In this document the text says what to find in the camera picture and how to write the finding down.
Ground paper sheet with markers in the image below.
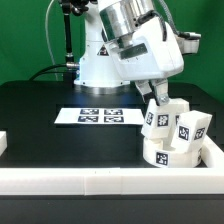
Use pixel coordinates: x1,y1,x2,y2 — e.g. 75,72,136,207
54,108,144,125

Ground white cable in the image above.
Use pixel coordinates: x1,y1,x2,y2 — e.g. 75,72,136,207
44,0,59,81

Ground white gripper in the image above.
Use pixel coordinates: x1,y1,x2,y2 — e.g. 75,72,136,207
105,17,184,106

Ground white U-shaped fence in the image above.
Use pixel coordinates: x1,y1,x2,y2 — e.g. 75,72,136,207
0,138,224,195

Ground black cable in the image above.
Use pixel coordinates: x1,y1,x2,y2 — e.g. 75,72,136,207
28,63,76,82

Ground white round stool seat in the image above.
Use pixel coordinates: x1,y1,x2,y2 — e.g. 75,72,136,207
143,138,202,168

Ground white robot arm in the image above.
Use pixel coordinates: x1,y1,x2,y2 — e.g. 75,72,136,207
75,0,201,105

